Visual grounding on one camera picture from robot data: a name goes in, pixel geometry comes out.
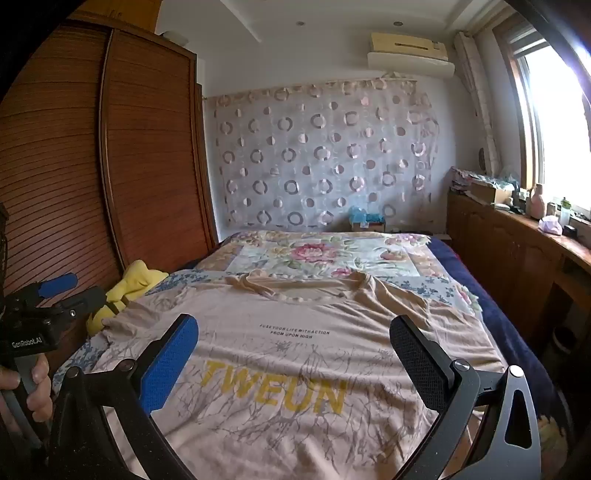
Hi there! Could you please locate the beige printed t-shirt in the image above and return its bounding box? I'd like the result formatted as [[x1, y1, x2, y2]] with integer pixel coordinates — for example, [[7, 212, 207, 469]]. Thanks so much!
[[90, 271, 506, 480]]

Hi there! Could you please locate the circle-patterned sheer curtain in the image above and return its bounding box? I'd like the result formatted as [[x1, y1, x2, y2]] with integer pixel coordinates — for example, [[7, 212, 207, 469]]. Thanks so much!
[[203, 76, 439, 232]]

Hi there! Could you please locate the open cardboard box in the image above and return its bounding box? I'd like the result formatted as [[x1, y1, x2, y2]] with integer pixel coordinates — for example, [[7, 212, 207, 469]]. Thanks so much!
[[468, 180, 514, 206]]

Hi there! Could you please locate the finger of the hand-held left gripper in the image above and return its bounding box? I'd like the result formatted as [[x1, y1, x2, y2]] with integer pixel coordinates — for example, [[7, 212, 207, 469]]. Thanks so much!
[[46, 286, 107, 319], [18, 272, 79, 305]]

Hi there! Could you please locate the wall air conditioner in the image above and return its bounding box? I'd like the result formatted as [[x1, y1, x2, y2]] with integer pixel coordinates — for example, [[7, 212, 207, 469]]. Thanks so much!
[[367, 31, 455, 77]]

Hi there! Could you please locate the navy blue blanket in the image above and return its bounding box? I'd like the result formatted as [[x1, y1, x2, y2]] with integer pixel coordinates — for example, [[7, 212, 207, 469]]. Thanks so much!
[[429, 235, 568, 439]]

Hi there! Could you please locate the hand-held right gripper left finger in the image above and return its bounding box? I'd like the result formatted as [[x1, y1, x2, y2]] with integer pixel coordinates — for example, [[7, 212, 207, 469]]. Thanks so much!
[[48, 314, 200, 480]]

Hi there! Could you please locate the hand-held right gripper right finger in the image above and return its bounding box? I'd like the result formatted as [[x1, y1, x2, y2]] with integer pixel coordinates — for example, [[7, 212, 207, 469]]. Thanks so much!
[[389, 315, 542, 480]]

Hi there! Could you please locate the blue toy on box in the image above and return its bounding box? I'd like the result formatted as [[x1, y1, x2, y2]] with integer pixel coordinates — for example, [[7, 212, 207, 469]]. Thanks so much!
[[348, 205, 384, 224]]

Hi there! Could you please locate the wooden wardrobe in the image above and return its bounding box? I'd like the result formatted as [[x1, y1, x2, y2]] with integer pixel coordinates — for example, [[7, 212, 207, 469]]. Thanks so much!
[[0, 11, 220, 370]]

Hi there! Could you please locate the bundled window curtain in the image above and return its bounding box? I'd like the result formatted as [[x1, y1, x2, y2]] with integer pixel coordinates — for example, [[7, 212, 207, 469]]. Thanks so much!
[[455, 31, 504, 174]]

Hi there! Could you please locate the person's left hand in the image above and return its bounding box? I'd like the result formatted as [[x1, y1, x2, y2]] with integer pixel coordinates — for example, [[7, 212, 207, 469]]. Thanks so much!
[[0, 356, 54, 418]]

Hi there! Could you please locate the stack of papers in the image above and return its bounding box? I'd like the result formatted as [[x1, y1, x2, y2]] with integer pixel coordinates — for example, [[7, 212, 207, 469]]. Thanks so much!
[[450, 166, 481, 195]]

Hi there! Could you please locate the grey bucket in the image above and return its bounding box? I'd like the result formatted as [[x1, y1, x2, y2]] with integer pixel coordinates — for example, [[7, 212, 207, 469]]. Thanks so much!
[[551, 325, 575, 363]]

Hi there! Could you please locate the yellow plush toy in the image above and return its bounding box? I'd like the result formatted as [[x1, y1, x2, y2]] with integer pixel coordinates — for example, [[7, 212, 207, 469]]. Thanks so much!
[[87, 259, 169, 337]]

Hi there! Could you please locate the wooden window-side cabinet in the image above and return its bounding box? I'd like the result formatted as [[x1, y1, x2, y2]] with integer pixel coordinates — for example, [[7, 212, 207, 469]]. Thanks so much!
[[447, 189, 591, 352]]

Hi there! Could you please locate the pink bottle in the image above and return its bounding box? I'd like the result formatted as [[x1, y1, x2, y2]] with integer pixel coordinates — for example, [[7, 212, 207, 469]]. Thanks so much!
[[530, 183, 546, 220]]

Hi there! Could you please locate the window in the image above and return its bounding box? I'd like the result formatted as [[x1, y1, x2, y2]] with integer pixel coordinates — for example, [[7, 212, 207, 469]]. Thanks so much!
[[494, 9, 591, 217]]

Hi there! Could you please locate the blue floral bed sheet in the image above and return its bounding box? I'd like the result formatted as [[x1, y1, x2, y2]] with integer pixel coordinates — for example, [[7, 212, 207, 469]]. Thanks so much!
[[53, 269, 483, 393]]

